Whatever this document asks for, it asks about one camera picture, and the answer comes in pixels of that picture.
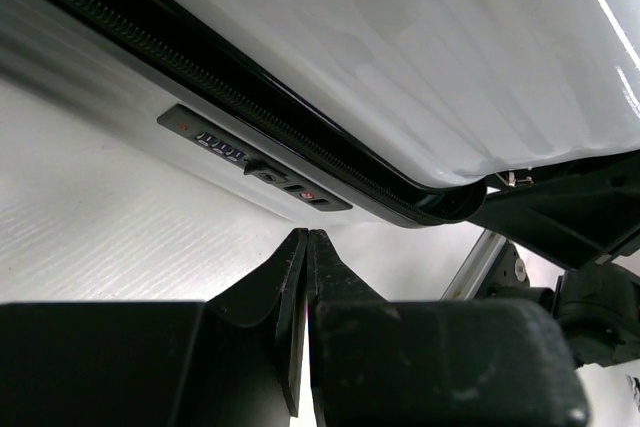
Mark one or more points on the aluminium mounting rail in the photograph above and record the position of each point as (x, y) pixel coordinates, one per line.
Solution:
(475, 268)

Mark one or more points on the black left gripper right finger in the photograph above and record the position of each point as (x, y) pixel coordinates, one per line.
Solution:
(354, 343)

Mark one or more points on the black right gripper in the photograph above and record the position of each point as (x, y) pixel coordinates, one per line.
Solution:
(580, 216)

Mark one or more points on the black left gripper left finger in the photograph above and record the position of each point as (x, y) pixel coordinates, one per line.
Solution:
(259, 336)

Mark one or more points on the black white space suitcase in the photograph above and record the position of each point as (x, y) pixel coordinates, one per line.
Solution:
(411, 111)

